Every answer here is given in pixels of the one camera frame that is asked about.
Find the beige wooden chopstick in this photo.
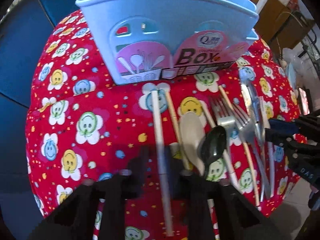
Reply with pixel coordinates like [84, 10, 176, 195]
[165, 92, 190, 170]

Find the silver metal fork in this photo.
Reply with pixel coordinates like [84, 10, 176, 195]
[209, 98, 241, 192]
[233, 103, 271, 199]

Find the silver metal knife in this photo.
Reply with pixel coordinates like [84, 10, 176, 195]
[239, 67, 270, 201]

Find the white silver chopstick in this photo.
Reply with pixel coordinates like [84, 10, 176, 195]
[151, 90, 174, 237]

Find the black plastic spoon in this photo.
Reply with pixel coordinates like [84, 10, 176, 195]
[199, 126, 227, 178]

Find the beige plastic spoon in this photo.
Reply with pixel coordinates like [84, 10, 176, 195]
[179, 112, 205, 176]

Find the red smiley flower tablecloth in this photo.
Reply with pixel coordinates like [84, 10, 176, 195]
[24, 9, 308, 240]

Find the wooden side shelf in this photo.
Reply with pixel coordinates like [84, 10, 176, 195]
[250, 0, 316, 56]

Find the light blue utensil box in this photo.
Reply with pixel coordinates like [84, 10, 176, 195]
[75, 0, 259, 85]

